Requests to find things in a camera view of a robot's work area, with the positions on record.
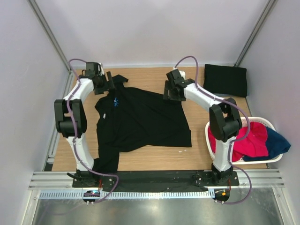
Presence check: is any red t shirt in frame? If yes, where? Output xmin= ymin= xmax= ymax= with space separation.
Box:
xmin=208 ymin=121 xmax=269 ymax=163

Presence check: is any folded black t shirt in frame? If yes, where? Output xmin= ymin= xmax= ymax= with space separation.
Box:
xmin=203 ymin=64 xmax=248 ymax=98

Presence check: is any right aluminium frame post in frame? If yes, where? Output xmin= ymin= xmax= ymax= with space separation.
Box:
xmin=233 ymin=0 xmax=278 ymax=67

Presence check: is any white laundry basket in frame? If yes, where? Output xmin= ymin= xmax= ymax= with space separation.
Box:
xmin=204 ymin=116 xmax=283 ymax=165

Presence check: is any black t shirt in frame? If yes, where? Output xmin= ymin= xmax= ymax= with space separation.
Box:
xmin=92 ymin=75 xmax=192 ymax=173
xmin=203 ymin=64 xmax=248 ymax=98

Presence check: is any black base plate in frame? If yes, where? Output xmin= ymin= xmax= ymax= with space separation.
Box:
xmin=67 ymin=170 xmax=240 ymax=189

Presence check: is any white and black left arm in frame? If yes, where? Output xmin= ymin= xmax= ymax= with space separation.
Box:
xmin=54 ymin=59 xmax=119 ymax=188

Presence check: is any left aluminium frame post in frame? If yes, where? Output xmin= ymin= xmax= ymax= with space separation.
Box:
xmin=27 ymin=0 xmax=73 ymax=72

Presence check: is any navy blue t shirt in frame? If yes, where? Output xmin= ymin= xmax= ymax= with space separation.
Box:
xmin=243 ymin=127 xmax=291 ymax=162

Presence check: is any white slotted cable duct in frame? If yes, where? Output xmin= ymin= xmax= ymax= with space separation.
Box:
xmin=39 ymin=189 xmax=215 ymax=200

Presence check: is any aluminium frame post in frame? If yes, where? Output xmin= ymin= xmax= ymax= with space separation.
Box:
xmin=233 ymin=0 xmax=278 ymax=67
xmin=27 ymin=0 xmax=73 ymax=72

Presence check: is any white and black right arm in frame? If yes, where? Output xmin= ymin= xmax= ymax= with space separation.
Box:
xmin=164 ymin=69 xmax=242 ymax=186

